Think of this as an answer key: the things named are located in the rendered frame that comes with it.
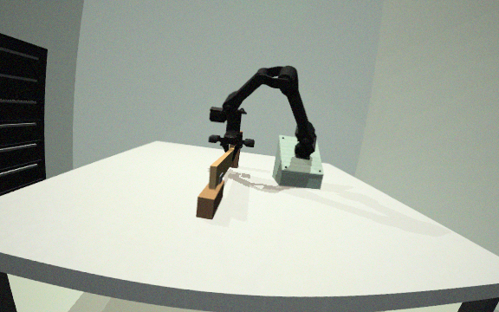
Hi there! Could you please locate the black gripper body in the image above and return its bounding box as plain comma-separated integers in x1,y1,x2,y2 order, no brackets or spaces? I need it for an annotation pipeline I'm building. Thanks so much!
208,123,255,147

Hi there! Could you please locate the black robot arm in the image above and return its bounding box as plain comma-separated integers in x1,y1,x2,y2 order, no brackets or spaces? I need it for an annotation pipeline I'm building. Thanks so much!
210,66,316,160

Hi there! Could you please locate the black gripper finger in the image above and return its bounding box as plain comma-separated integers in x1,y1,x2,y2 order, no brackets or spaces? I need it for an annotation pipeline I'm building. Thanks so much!
232,146,243,162
220,144,229,153

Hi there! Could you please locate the long tan wooden rail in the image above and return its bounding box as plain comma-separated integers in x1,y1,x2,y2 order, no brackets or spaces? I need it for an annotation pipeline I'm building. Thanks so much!
209,148,234,189

